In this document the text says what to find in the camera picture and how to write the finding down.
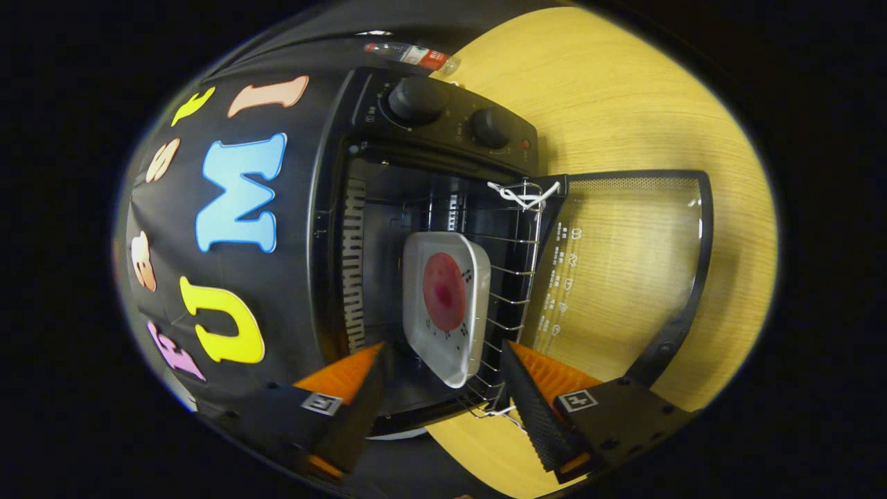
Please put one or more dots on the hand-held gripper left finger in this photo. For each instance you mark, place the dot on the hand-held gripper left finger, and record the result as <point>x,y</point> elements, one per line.
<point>357,416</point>

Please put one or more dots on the pink round ham slice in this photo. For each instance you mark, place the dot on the pink round ham slice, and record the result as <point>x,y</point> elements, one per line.
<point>445,291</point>

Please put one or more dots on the plastic water bottle red label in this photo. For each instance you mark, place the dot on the plastic water bottle red label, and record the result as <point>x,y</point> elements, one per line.
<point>416,55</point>

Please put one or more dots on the white square plate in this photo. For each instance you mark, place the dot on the white square plate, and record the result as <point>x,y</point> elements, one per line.
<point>416,333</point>

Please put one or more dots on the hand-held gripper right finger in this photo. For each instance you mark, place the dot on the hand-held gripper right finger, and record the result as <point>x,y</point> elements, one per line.
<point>533,416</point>

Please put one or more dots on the black toaster oven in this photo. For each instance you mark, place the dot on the black toaster oven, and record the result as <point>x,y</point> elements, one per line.
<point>443,125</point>

